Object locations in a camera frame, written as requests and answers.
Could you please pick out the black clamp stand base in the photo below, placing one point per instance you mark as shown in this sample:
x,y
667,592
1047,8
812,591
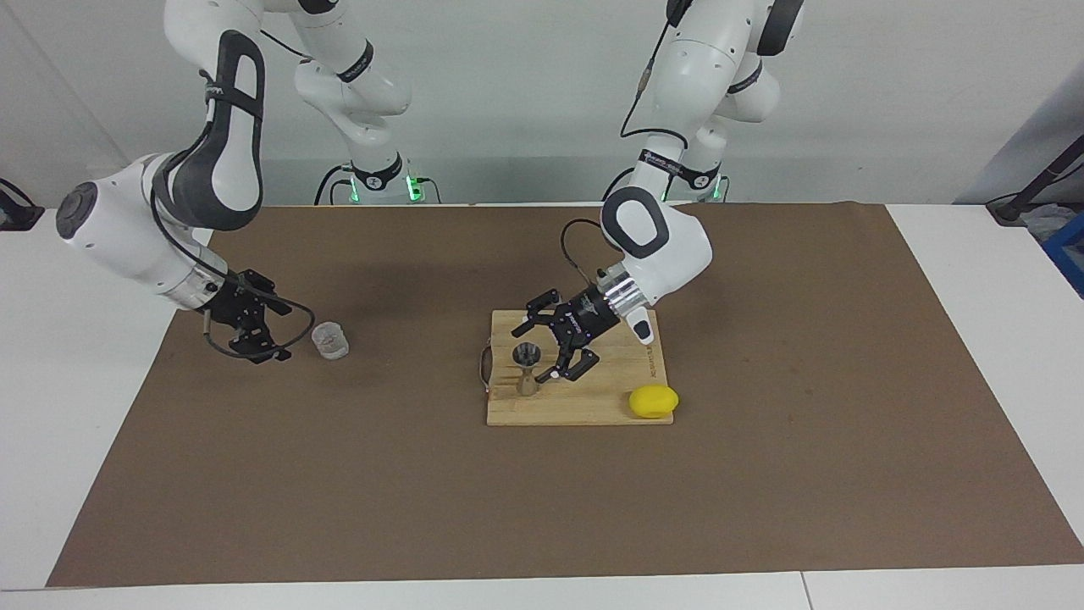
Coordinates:
x,y
17,216

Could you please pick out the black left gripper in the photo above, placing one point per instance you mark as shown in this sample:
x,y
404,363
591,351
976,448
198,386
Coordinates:
x,y
589,318

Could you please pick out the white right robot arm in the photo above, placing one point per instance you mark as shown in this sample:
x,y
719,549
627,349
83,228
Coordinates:
x,y
118,229

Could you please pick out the crumpled clear plastic bag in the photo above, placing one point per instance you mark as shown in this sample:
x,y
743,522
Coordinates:
x,y
1042,222

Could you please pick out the steel double jigger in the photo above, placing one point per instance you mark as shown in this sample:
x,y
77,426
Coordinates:
x,y
528,385

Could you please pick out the small clear glass cup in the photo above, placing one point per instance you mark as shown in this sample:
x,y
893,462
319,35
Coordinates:
x,y
330,343

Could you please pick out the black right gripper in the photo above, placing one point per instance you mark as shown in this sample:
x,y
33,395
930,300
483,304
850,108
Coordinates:
x,y
241,301

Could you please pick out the black tripod pole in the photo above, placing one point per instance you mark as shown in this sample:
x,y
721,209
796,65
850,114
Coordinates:
x,y
1042,182

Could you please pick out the yellow lemon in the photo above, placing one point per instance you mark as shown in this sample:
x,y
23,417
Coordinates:
x,y
653,402

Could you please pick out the wooden cutting board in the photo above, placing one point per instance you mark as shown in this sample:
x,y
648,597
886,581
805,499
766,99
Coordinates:
x,y
610,381

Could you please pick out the brown table mat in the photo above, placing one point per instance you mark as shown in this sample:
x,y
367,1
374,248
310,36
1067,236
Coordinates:
x,y
254,466

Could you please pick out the blue plastic crate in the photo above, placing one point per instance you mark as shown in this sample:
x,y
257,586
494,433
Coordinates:
x,y
1069,254

